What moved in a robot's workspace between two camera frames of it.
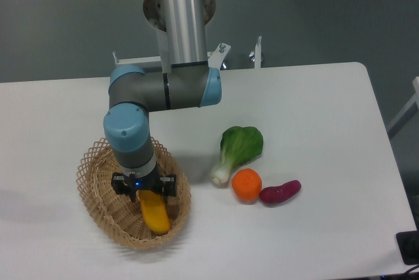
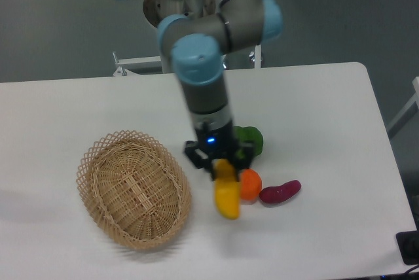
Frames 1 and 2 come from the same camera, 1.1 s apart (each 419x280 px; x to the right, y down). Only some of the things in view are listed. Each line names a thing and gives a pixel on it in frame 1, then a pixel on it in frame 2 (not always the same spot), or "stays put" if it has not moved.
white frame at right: x=408 y=113 stays put
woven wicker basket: x=115 y=215 stays put
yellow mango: x=155 y=211 -> x=226 y=189
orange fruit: x=247 y=183 stays put
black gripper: x=166 y=184 -> x=219 y=144
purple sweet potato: x=276 y=194 stays put
